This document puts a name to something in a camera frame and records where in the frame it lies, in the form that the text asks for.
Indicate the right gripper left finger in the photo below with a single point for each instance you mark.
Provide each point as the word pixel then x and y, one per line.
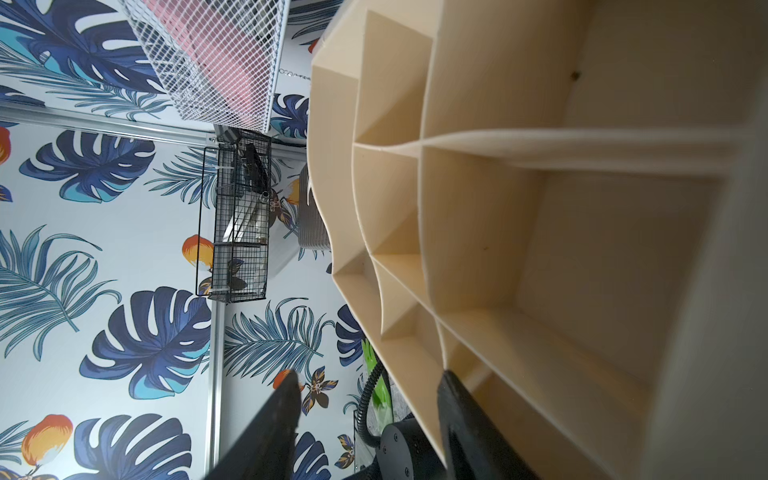
pixel 265 449

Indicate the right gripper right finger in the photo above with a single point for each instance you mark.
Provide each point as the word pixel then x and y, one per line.
pixel 473 447

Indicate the beige drawer organizer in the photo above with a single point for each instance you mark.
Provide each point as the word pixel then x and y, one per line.
pixel 565 204

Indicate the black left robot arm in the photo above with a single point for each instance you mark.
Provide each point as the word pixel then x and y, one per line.
pixel 402 450

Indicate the brown lidded storage box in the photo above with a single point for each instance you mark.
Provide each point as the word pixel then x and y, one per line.
pixel 312 232

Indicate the pink triangle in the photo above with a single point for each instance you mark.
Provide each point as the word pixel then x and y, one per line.
pixel 229 59

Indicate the black wire basket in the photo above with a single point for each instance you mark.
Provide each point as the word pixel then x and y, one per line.
pixel 238 270

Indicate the clear wall tray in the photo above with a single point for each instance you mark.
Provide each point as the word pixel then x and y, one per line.
pixel 192 96

